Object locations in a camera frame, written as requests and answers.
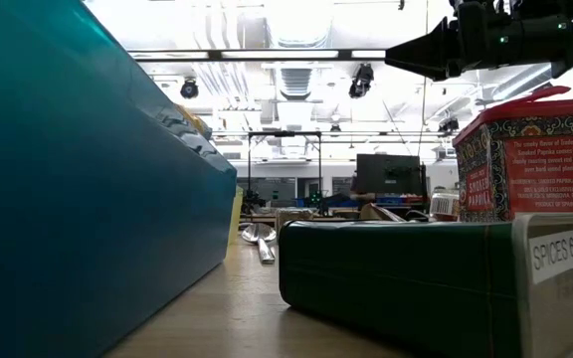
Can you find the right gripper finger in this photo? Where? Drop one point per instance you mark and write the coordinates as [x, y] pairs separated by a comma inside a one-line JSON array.
[[426, 42], [431, 64]]

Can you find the red smoked paprika tin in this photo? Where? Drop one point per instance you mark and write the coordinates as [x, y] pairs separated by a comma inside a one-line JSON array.
[[540, 169]]

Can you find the small glass barcode jar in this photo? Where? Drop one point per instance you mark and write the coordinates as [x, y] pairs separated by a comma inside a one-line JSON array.
[[443, 205]]

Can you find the dark green spice tin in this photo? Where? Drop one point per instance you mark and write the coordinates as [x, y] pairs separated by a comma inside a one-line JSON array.
[[391, 278]]

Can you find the yellow Maruchan ramen packet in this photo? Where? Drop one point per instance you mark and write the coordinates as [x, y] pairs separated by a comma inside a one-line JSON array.
[[194, 121]]

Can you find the black background robot arm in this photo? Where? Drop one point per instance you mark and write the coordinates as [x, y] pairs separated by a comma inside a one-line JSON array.
[[316, 201], [254, 200]]

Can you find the black ceiling spotlight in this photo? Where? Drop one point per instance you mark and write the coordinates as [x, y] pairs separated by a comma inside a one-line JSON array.
[[448, 125], [189, 89], [362, 79]]

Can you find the small round ceiling light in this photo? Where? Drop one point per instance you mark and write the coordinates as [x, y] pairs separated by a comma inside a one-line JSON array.
[[335, 130]]

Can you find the blue storage crates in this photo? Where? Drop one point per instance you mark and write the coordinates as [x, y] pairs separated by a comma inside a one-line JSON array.
[[391, 200]]

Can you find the background wooden table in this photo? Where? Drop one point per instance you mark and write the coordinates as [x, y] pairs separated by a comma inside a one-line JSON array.
[[336, 218]]

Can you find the black overhead rig beam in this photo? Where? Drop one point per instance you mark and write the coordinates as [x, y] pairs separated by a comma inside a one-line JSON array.
[[214, 54]]

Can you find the plain silver metal spoon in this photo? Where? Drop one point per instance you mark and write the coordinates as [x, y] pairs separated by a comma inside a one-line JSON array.
[[259, 232]]

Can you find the yellow translucent plastic bin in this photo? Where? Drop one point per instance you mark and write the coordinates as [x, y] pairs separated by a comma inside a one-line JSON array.
[[235, 214]]

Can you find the dark teal plastic bin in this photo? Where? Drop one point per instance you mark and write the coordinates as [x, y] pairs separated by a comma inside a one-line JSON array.
[[67, 199]]

